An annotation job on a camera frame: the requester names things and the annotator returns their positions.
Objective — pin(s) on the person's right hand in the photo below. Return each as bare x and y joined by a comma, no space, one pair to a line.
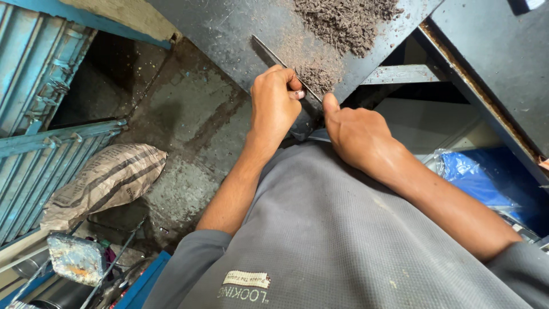
362,133

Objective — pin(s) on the person's left hand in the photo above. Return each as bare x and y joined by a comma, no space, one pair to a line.
272,103

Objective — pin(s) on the thin steel strip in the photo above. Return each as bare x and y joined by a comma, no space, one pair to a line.
268,52

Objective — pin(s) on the small heap of metal shavings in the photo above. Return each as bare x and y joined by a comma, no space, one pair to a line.
317,78

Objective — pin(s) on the large heap of metal shavings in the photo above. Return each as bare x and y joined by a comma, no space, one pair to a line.
347,21

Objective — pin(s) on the grey waffle-knit shirt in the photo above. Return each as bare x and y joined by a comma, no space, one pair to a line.
326,240

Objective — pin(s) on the blue plastic bag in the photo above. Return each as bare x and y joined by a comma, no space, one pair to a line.
471,180

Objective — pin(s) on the dark metal bench with rusty edge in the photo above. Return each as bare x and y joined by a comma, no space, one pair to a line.
493,60

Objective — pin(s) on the striped woven sack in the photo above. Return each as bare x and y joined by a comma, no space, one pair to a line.
107,180

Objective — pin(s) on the blue metal beam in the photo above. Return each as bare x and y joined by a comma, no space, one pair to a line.
141,281

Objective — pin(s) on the blue folding metal gate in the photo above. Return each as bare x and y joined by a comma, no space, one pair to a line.
38,86

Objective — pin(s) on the black cylinder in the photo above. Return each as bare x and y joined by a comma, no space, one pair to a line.
64,298

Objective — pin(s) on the grey metal frame bar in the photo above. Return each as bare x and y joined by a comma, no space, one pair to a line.
399,75

